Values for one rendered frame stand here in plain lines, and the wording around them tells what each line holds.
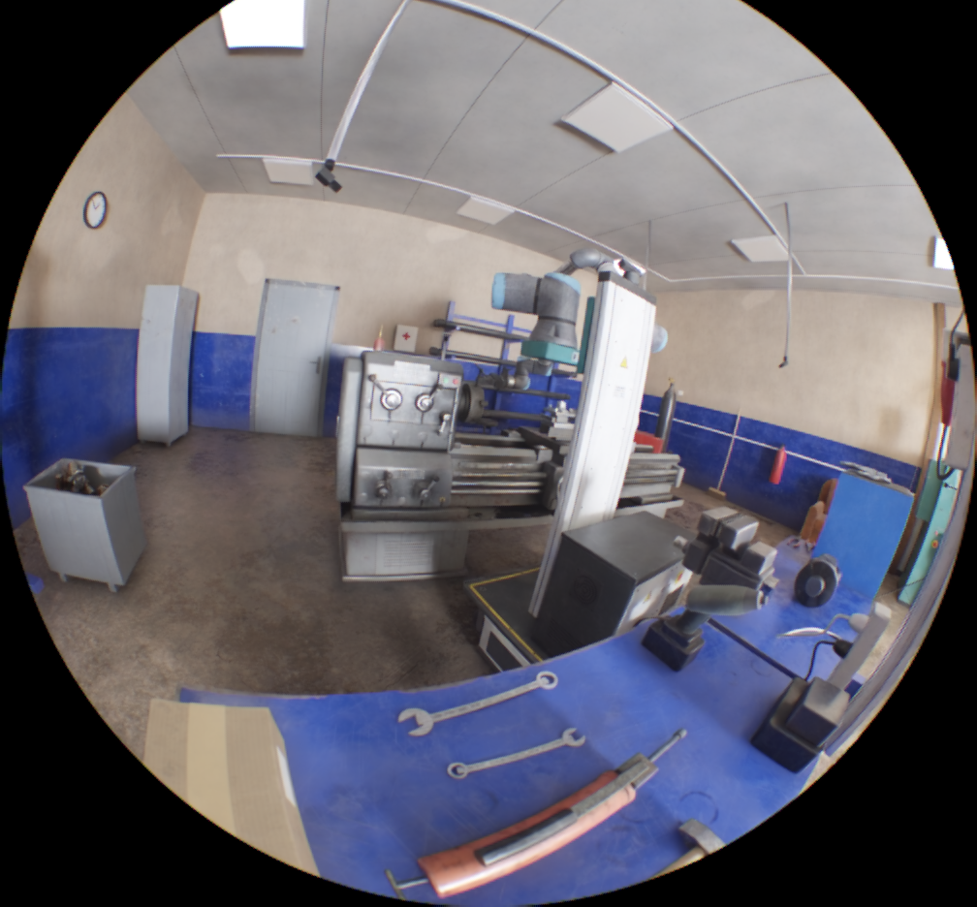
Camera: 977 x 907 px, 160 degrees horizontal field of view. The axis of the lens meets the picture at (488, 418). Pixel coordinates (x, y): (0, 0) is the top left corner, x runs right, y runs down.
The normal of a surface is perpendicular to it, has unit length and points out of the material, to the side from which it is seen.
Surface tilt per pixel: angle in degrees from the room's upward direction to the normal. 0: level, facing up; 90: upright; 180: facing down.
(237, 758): 0
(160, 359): 90
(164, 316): 90
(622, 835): 0
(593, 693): 0
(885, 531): 90
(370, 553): 90
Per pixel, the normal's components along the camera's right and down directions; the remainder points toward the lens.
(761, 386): -0.90, -0.08
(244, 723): 0.16, -0.98
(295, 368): 0.40, 0.21
